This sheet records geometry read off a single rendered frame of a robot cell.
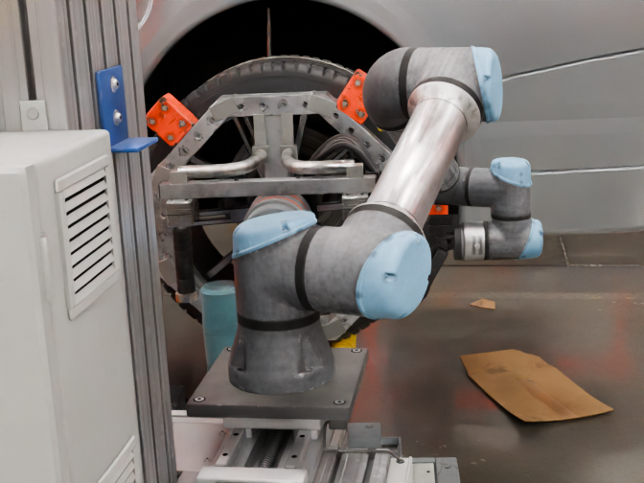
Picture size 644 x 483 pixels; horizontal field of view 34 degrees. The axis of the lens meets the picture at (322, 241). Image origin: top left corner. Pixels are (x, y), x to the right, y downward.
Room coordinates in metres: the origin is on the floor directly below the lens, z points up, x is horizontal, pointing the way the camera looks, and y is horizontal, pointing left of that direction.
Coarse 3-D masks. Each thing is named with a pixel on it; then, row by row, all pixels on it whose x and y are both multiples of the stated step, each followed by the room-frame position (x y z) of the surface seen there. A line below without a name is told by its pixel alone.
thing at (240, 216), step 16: (240, 128) 2.30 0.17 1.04; (304, 128) 2.29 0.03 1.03; (352, 128) 2.26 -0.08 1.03; (192, 160) 2.30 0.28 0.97; (224, 208) 2.31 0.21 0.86; (240, 208) 2.30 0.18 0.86; (320, 208) 2.28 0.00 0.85; (336, 208) 2.28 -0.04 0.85; (208, 224) 2.30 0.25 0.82; (320, 224) 2.29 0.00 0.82; (192, 240) 2.37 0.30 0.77; (208, 240) 2.50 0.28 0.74; (208, 256) 2.42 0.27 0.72; (224, 256) 2.31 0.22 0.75; (208, 272) 2.30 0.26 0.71; (224, 272) 2.42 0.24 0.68
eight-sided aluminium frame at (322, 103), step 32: (224, 96) 2.22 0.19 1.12; (256, 96) 2.20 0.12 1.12; (288, 96) 2.18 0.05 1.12; (320, 96) 2.18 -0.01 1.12; (192, 128) 2.20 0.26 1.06; (384, 160) 2.18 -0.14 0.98; (160, 224) 2.20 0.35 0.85; (160, 256) 2.20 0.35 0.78; (320, 320) 2.22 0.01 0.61; (352, 320) 2.18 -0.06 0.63
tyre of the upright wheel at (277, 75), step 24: (240, 72) 2.28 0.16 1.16; (264, 72) 2.27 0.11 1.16; (288, 72) 2.27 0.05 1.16; (312, 72) 2.27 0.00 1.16; (336, 72) 2.31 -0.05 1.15; (192, 96) 2.28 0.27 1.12; (216, 96) 2.28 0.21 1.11; (336, 96) 2.26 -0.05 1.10; (384, 144) 2.25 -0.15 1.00; (168, 288) 2.29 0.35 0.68; (192, 312) 2.28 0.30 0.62
